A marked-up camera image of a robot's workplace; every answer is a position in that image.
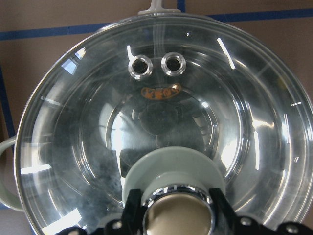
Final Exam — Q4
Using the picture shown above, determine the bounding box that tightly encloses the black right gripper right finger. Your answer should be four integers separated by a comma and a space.
209, 188, 265, 235

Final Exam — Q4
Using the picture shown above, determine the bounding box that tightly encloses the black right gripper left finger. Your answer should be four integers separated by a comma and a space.
104, 189, 147, 235

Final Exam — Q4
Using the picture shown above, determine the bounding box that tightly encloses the glass pot lid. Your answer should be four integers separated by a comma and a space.
15, 13, 313, 235

